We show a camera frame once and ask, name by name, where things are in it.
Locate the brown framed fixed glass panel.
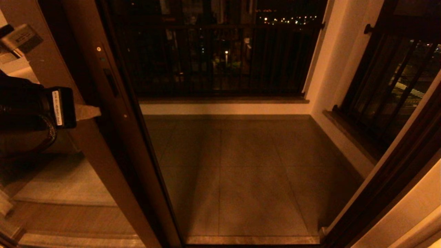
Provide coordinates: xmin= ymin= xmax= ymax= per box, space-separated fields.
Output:
xmin=0 ymin=0 xmax=162 ymax=248

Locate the black side window railing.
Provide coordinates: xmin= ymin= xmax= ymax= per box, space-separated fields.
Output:
xmin=332 ymin=0 xmax=441 ymax=157

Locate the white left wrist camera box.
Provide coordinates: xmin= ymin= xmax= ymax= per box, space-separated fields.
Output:
xmin=0 ymin=23 xmax=44 ymax=57

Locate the long dark stone window sill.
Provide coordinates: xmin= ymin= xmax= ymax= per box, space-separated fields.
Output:
xmin=323 ymin=110 xmax=379 ymax=166

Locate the black balcony railing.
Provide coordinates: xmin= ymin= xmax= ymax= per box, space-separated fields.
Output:
xmin=107 ymin=0 xmax=327 ymax=98

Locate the white label tag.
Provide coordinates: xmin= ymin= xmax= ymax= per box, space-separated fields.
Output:
xmin=52 ymin=90 xmax=63 ymax=126

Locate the brown framed sliding glass door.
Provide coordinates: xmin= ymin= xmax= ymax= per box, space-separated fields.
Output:
xmin=38 ymin=0 xmax=183 ymax=248

